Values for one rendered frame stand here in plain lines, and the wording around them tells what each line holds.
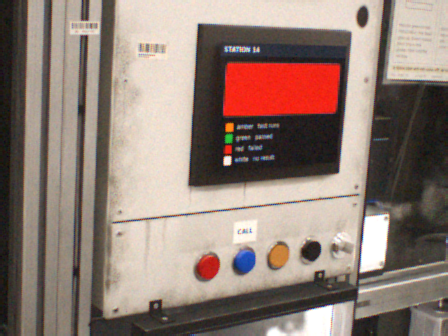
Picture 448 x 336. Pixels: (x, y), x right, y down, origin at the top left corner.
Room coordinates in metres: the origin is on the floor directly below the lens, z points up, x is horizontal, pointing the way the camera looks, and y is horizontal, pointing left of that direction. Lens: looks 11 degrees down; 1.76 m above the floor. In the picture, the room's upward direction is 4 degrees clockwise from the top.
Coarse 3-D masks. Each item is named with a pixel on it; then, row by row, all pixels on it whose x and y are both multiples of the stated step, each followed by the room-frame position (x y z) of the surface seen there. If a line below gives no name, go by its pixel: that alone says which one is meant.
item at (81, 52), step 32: (96, 0) 0.98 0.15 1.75; (64, 64) 0.96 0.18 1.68; (96, 64) 0.98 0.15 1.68; (64, 96) 0.96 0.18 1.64; (96, 96) 0.99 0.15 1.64; (64, 128) 0.96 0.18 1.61; (96, 128) 0.99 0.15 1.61; (64, 160) 0.96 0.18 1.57; (64, 192) 0.96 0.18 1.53; (64, 224) 0.96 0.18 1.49; (64, 256) 0.96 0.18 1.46; (64, 288) 0.97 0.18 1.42; (64, 320) 0.97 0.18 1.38; (416, 320) 1.71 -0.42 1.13
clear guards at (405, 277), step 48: (384, 0) 1.26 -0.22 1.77; (432, 0) 1.33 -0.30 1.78; (384, 48) 1.27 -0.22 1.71; (432, 48) 1.33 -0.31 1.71; (384, 96) 1.27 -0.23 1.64; (432, 96) 1.34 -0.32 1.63; (384, 144) 1.28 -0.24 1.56; (432, 144) 1.35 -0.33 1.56; (384, 192) 1.29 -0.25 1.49; (432, 192) 1.36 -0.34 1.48; (384, 240) 1.29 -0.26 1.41; (432, 240) 1.36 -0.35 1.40; (288, 288) 1.18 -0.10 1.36; (384, 288) 1.30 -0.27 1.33; (432, 288) 1.37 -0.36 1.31
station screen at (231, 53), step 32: (224, 64) 1.05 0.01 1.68; (256, 64) 1.08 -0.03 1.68; (288, 64) 1.12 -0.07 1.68; (320, 64) 1.15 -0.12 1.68; (224, 96) 1.06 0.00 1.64; (224, 128) 1.06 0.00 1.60; (256, 128) 1.09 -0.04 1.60; (288, 128) 1.12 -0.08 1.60; (320, 128) 1.16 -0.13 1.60; (224, 160) 1.06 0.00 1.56; (256, 160) 1.09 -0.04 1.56; (288, 160) 1.12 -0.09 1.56; (320, 160) 1.16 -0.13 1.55
